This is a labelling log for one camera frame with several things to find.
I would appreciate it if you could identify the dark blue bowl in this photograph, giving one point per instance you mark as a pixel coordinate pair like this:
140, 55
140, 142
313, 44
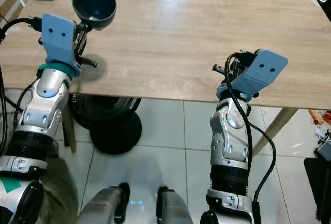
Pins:
94, 4

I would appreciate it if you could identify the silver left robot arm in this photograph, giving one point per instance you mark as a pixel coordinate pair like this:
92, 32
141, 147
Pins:
46, 110

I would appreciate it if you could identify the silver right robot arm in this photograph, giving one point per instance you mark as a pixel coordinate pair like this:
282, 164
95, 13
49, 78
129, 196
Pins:
230, 136

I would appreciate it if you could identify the light wooden table leg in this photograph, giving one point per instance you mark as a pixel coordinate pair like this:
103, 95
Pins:
69, 131
276, 128

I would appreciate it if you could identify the black floor fan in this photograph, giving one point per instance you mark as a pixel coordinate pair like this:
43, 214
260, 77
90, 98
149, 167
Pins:
114, 128

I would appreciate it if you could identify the chair with striped cushion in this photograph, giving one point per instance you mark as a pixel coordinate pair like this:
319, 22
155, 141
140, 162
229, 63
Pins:
8, 1

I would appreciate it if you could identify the orange small object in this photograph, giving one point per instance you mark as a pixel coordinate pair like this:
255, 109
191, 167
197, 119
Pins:
320, 116

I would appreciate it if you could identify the olive green cloth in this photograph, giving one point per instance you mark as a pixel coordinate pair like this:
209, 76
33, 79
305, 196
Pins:
59, 182

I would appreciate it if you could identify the grey small box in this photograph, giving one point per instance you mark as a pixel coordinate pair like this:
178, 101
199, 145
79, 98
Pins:
325, 151

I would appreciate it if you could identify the grey left robot leg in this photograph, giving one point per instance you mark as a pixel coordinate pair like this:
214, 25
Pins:
103, 206

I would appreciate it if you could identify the grey robot leg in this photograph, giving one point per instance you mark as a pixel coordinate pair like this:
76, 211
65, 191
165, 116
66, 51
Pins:
176, 208
103, 206

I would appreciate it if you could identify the black bag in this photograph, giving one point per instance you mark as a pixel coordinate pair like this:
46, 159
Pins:
319, 188

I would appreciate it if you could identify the grey right robot leg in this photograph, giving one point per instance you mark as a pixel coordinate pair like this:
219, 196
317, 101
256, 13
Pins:
176, 208

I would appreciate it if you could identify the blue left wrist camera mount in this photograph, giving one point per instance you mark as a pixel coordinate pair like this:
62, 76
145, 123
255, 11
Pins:
59, 40

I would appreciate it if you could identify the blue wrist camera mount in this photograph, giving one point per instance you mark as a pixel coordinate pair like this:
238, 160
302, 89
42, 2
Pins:
59, 40
264, 74

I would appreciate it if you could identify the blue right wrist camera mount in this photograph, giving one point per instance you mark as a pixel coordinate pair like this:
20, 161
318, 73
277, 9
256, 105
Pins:
264, 74

